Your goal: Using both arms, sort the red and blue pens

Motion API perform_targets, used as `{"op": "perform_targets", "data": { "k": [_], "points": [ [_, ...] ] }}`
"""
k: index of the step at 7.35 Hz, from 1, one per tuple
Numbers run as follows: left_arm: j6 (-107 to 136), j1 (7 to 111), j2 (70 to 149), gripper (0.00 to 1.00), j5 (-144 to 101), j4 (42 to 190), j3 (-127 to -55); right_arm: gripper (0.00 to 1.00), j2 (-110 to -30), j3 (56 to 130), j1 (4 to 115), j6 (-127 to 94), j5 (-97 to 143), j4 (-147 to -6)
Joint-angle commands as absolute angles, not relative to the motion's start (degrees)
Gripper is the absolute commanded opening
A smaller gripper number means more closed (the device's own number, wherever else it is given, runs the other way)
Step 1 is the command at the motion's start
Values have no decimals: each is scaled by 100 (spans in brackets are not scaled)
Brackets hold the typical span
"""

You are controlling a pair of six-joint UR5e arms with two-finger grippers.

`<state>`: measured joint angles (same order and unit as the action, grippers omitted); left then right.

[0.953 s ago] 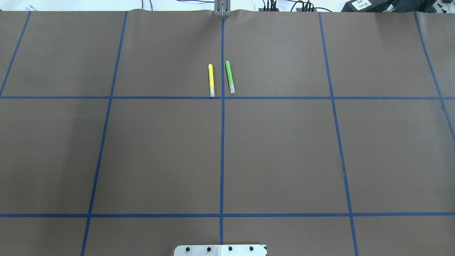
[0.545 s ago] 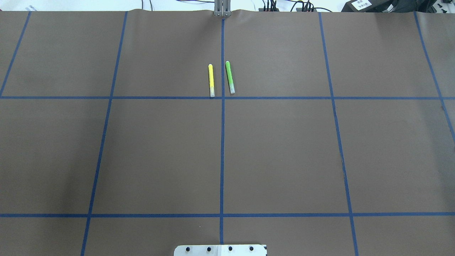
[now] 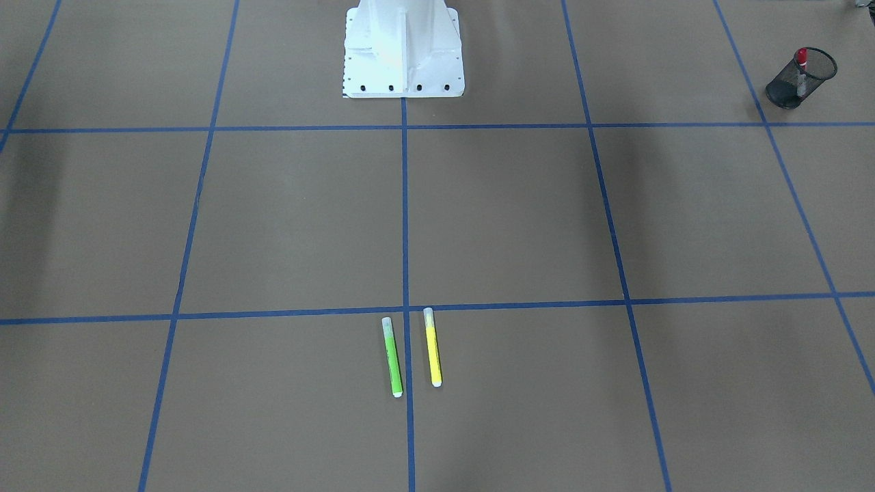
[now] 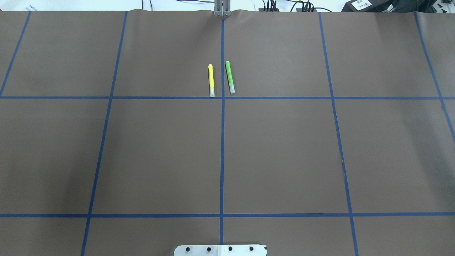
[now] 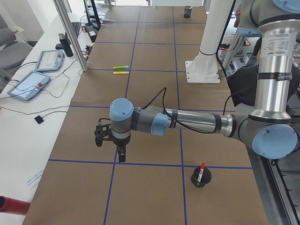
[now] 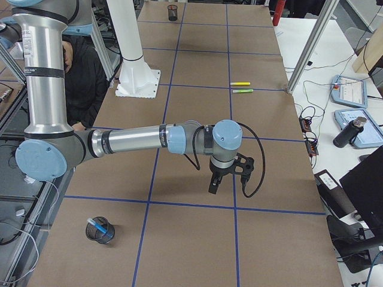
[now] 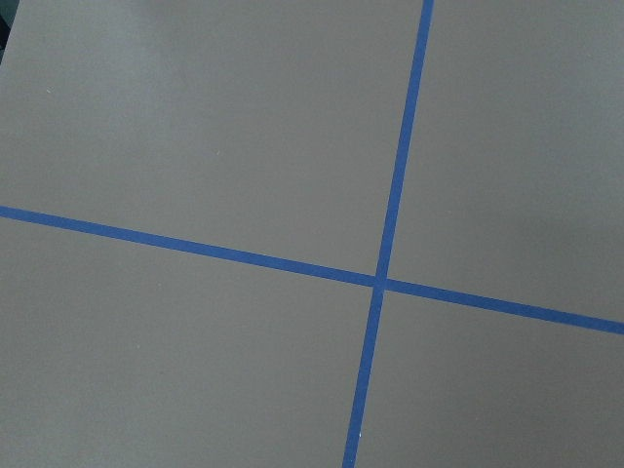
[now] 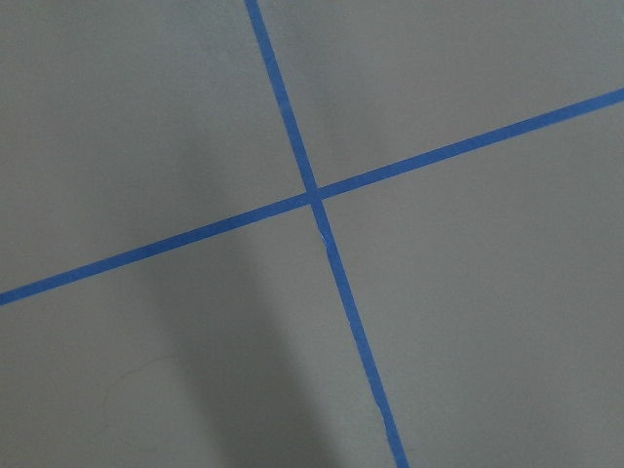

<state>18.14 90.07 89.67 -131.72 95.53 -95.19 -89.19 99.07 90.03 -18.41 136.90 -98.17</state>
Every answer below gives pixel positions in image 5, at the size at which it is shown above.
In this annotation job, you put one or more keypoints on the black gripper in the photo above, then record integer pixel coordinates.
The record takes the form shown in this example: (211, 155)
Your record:
(120, 143)

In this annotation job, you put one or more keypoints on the red marker pen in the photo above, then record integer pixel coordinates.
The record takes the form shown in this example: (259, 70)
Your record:
(200, 174)

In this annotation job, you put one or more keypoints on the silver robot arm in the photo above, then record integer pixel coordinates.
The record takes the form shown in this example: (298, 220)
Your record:
(266, 129)

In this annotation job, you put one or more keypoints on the yellow highlighter pen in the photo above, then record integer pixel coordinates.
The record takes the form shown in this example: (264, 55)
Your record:
(121, 72)

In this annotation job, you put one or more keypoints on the green highlighter pen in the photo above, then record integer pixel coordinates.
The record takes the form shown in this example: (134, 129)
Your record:
(120, 67)

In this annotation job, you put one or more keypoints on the black mesh cup left side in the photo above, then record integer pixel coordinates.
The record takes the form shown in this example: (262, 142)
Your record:
(205, 179)

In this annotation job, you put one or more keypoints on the black mesh cup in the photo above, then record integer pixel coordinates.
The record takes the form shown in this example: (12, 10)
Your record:
(205, 179)
(186, 12)

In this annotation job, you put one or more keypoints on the small black sensor pad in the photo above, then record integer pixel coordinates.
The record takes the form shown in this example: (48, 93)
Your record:
(39, 119)

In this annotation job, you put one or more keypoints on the dark water bottle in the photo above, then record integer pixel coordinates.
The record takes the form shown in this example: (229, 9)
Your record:
(65, 45)

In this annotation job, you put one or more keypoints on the blue teach pendant near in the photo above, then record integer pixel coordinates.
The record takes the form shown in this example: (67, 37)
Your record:
(28, 87)

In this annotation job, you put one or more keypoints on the blue teach pendant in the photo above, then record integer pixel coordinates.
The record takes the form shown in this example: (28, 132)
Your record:
(49, 61)
(28, 87)

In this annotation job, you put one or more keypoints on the blue teach pendant far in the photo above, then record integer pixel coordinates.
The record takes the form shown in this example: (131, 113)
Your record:
(49, 61)

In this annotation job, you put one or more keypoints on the red cylinder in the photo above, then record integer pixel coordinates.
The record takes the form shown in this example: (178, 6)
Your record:
(13, 206)

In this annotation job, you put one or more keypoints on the black keyboard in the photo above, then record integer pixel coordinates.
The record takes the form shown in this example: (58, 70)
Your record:
(76, 28)

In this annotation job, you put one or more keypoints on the seated person in black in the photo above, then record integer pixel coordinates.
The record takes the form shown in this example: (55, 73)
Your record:
(244, 81)

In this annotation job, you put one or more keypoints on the black mesh cup right side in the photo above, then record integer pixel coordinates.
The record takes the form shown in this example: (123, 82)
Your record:
(186, 12)

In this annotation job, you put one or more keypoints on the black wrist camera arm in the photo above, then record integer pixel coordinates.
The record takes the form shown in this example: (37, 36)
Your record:
(102, 132)

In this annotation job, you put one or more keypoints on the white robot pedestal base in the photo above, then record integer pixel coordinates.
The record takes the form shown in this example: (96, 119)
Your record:
(204, 67)

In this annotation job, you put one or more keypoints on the aluminium frame post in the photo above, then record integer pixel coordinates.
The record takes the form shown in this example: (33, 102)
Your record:
(63, 14)

